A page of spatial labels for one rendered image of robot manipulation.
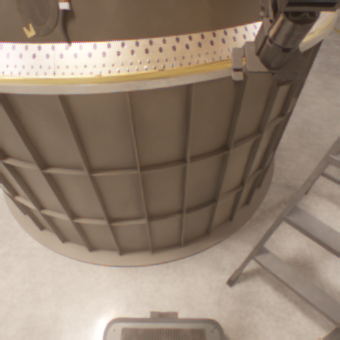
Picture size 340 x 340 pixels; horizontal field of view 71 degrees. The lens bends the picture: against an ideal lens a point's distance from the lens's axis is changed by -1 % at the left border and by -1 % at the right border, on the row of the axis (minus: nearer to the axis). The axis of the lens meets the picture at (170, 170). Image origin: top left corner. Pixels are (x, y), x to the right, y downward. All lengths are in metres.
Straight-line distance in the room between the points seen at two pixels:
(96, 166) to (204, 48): 0.56
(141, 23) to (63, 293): 1.42
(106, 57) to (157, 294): 1.24
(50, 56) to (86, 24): 0.13
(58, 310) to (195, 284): 0.77
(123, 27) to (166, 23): 0.11
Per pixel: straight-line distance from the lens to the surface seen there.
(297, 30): 0.44
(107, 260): 1.61
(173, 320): 1.25
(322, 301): 1.38
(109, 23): 0.74
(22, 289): 1.76
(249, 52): 0.52
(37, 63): 0.78
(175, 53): 0.73
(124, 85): 0.69
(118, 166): 0.95
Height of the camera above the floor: 1.48
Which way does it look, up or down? 48 degrees down
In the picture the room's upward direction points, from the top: 1 degrees counter-clockwise
